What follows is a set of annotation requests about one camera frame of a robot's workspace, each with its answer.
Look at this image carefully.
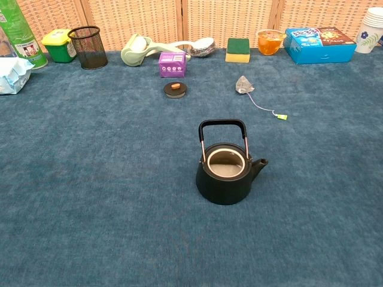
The pyramid tea bag with string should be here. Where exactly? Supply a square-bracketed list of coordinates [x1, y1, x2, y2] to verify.
[235, 75, 288, 121]

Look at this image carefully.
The black teapot lid wooden knob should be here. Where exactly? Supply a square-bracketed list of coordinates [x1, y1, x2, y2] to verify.
[163, 81, 189, 100]

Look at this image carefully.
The blue carpet table mat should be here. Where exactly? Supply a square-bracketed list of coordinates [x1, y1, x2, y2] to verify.
[0, 47, 383, 287]

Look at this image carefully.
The small purple box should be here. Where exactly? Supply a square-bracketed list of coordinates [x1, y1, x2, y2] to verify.
[158, 51, 187, 79]

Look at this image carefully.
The green and yellow sponge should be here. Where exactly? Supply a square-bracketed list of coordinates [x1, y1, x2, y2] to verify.
[224, 37, 251, 64]

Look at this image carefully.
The light green lint roller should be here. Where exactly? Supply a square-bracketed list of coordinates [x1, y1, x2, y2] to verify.
[120, 33, 180, 67]

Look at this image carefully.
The orange jelly cup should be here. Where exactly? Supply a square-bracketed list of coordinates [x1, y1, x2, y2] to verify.
[257, 29, 287, 56]

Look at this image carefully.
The woven rattan folding screen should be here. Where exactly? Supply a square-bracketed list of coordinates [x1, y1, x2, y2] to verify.
[0, 0, 383, 57]

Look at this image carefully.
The black mesh pen holder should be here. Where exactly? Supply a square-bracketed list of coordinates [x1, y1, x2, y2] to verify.
[67, 26, 109, 71]

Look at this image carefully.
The blue cookie box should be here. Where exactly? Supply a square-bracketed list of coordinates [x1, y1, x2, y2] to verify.
[283, 26, 358, 65]

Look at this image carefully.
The green mini bin yellow lid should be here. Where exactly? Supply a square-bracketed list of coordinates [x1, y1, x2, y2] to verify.
[41, 29, 78, 64]

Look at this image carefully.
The light blue wet wipes pack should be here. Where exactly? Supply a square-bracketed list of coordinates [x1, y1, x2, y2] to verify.
[0, 56, 35, 96]

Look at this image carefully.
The green cylindrical can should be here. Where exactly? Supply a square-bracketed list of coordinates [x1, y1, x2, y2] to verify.
[0, 0, 48, 70]

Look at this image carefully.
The black teapot with handle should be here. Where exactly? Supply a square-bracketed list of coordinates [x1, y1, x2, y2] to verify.
[195, 119, 269, 206]

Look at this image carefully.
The white round long-handled brush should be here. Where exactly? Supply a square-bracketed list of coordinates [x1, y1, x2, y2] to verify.
[167, 36, 217, 57]

